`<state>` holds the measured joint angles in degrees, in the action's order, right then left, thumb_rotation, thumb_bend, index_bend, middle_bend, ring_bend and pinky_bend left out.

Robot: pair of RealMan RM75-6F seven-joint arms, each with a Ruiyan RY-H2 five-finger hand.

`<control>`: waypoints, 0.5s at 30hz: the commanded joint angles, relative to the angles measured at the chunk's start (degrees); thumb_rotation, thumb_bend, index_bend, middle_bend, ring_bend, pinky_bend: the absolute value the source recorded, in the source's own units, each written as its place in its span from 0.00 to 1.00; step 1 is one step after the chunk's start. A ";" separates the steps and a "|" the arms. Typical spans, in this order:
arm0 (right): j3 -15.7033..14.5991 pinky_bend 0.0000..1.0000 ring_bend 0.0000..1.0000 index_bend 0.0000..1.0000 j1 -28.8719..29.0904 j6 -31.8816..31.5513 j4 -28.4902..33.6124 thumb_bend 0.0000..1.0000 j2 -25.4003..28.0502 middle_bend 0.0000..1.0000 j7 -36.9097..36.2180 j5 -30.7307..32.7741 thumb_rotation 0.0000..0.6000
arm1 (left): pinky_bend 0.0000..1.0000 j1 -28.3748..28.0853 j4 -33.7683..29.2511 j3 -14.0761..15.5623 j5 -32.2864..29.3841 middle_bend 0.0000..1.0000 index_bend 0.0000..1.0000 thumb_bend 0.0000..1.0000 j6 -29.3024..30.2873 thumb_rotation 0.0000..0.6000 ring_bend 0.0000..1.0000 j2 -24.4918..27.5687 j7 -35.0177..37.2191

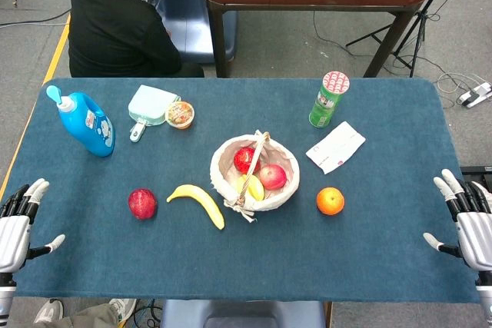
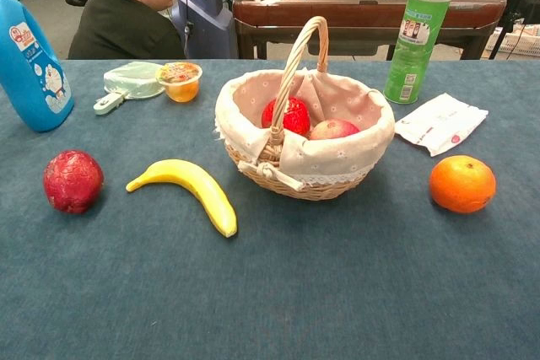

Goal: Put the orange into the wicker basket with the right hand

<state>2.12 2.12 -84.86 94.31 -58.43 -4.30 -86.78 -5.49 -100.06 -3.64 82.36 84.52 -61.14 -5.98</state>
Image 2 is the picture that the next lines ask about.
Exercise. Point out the pink red apple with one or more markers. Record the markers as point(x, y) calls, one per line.
point(333, 129)

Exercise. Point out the yellow banana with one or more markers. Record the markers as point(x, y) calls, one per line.
point(198, 187)

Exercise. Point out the orange fruit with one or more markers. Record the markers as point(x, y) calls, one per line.
point(462, 184)

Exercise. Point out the blue table cloth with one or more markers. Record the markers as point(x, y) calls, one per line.
point(270, 275)

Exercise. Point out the green chips can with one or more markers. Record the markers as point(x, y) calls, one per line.
point(415, 44)

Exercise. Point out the bright red fruit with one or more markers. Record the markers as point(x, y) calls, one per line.
point(295, 115)

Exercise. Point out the dark red round fruit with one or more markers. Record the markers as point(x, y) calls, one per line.
point(72, 181)

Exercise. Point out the wicker basket with cloth liner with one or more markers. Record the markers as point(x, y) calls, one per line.
point(333, 153)

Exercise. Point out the black tripod leg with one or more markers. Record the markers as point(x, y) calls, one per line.
point(512, 10)

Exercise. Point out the white plastic crate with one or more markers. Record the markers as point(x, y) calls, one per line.
point(516, 41)

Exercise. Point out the white wet wipes pack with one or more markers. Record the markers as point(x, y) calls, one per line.
point(441, 124)

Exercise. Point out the brown mahjong table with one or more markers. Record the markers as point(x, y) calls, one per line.
point(363, 10)

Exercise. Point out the pale green handheld fan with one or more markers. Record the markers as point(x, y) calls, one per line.
point(133, 79)

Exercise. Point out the man in dark jacket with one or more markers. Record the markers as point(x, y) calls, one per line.
point(126, 18)

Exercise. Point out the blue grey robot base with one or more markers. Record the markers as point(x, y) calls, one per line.
point(204, 10)

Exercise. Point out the fruit jelly cup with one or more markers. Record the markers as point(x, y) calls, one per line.
point(181, 82)

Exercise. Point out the blue detergent bottle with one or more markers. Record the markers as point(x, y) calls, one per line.
point(29, 69)

